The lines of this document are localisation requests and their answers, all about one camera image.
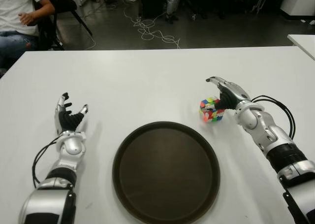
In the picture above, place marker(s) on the white paper scrap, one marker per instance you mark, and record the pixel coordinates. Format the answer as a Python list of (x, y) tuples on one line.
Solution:
[(311, 22)]

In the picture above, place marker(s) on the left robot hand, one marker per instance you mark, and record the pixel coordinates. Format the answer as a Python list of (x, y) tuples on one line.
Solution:
[(66, 120)]

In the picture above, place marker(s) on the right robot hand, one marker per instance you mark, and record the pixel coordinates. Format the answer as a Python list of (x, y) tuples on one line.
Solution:
[(230, 96)]

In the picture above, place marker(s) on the person in white shirt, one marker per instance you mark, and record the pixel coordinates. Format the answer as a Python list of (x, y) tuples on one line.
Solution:
[(14, 7)]

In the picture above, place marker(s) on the black office chair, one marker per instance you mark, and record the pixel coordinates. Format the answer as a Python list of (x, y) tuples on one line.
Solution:
[(61, 3)]

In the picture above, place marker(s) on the silver humanoid robot legs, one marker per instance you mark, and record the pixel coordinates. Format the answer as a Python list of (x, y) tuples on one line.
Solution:
[(171, 3)]

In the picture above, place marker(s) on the large white cabinet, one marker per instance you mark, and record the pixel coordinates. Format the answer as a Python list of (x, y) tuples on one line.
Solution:
[(300, 0)]

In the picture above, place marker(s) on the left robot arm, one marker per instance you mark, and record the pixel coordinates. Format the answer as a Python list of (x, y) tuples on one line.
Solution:
[(71, 146)]

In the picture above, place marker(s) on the black cabinet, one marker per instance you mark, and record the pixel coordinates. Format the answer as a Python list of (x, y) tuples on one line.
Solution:
[(152, 2)]

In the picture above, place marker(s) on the black furniture legs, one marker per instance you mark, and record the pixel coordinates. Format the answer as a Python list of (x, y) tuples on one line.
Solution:
[(197, 12)]

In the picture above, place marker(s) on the multicoloured Rubik's cube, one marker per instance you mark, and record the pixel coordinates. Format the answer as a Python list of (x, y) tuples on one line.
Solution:
[(209, 117)]

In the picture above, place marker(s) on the dark round plate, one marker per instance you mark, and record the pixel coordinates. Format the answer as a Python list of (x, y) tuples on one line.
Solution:
[(166, 174)]

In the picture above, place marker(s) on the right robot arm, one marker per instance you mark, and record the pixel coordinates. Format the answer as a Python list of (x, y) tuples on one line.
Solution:
[(268, 130)]

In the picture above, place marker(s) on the white side table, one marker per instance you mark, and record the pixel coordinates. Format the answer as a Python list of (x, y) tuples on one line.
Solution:
[(305, 43)]

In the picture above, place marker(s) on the folded metal stand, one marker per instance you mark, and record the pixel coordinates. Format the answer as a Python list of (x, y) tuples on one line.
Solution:
[(258, 5)]

